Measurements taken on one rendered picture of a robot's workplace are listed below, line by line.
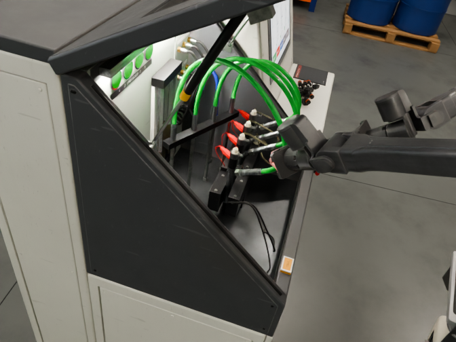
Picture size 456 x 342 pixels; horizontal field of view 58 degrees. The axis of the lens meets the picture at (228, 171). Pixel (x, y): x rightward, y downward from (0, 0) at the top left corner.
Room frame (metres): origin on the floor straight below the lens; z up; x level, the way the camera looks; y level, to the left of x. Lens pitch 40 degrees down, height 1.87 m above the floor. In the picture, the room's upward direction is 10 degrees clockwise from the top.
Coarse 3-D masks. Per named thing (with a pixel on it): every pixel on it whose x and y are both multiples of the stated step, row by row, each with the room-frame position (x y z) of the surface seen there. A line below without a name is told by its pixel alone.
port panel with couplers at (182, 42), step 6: (180, 36) 1.27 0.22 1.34; (186, 36) 1.32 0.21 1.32; (174, 42) 1.23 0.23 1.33; (180, 42) 1.27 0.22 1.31; (186, 42) 1.29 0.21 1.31; (192, 42) 1.33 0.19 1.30; (174, 48) 1.23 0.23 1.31; (180, 48) 1.25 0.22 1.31; (186, 48) 1.33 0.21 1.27; (174, 54) 1.23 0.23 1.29; (180, 54) 1.28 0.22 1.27; (186, 54) 1.33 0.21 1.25; (180, 60) 1.28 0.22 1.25; (186, 60) 1.33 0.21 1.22; (186, 66) 1.33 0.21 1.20; (180, 72) 1.28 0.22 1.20; (180, 78) 1.24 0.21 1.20
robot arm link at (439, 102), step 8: (440, 96) 0.97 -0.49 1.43; (448, 96) 0.95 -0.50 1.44; (424, 104) 0.97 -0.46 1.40; (432, 104) 0.93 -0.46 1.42; (440, 104) 0.93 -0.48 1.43; (448, 104) 0.93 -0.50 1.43; (424, 112) 0.91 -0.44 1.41; (448, 112) 0.92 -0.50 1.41; (448, 120) 0.91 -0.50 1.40; (432, 128) 0.89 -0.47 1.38
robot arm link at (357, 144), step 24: (336, 144) 0.69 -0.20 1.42; (360, 144) 0.66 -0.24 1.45; (384, 144) 0.63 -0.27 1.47; (408, 144) 0.61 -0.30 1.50; (432, 144) 0.59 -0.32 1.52; (336, 168) 0.67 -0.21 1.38; (360, 168) 0.64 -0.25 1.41; (384, 168) 0.62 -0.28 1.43; (408, 168) 0.59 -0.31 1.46; (432, 168) 0.56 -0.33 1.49
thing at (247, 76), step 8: (192, 64) 1.00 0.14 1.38; (224, 64) 0.95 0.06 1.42; (232, 64) 0.94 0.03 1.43; (240, 72) 0.92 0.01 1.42; (184, 80) 1.02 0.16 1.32; (248, 80) 0.91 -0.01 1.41; (256, 88) 0.89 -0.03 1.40; (176, 96) 1.03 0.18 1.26; (264, 96) 0.88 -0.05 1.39; (272, 104) 0.87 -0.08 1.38; (176, 112) 1.03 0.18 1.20; (272, 112) 0.86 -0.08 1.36; (280, 120) 0.86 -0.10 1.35; (272, 168) 0.84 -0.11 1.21
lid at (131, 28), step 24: (144, 0) 1.04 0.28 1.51; (168, 0) 0.84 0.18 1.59; (192, 0) 0.71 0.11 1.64; (216, 0) 0.64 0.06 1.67; (240, 0) 0.64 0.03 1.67; (264, 0) 0.63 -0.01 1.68; (120, 24) 0.76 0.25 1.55; (144, 24) 0.67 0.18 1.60; (168, 24) 0.66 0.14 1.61; (192, 24) 0.65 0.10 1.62; (72, 48) 0.69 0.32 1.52; (96, 48) 0.68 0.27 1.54; (120, 48) 0.67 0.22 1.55
